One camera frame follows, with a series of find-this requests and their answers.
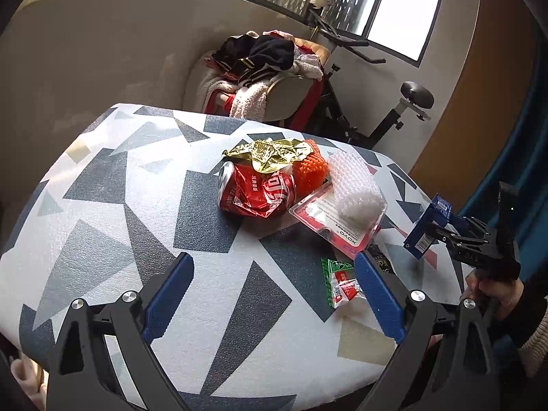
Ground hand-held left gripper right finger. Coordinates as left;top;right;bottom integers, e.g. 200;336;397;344
353;250;501;411

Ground person's right hand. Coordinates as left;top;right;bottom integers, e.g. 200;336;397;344
464;267;523;322

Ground gold foil wrapper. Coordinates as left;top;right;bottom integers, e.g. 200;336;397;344
222;137;315;176

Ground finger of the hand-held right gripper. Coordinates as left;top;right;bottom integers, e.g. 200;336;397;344
447;216;489;234
430;225;461;258

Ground clear bubble wrap piece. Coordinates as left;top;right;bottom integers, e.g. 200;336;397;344
326;152;385;227

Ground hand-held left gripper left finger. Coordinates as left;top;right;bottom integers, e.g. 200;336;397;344
46;252;195;411

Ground orange foam fruit net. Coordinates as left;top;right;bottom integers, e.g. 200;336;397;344
291;139;332;204

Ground pile of clothes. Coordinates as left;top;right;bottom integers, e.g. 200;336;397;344
201;30;324;121

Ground small blue cardboard box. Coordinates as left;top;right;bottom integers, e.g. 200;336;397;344
403;194;469;262

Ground brown wooden door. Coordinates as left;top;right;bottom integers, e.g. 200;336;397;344
409;0;536;210

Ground pink plastic blister package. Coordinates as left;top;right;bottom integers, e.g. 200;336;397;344
289;182;388;254

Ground window with patterned grille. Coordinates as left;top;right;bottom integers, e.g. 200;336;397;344
154;0;446;67

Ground green and red sachet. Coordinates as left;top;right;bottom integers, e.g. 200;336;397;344
321;258;364;309

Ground small black wrapper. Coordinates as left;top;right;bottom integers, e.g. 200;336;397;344
368;244;397;275

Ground beige chair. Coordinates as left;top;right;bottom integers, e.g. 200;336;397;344
182;38;332;131

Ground crushed red soda can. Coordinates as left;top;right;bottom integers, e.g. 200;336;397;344
217;161;297;219

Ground person's right forearm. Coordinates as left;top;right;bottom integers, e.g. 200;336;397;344
488;274;548;377

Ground black exercise bike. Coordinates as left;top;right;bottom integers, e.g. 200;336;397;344
300;0;435;150

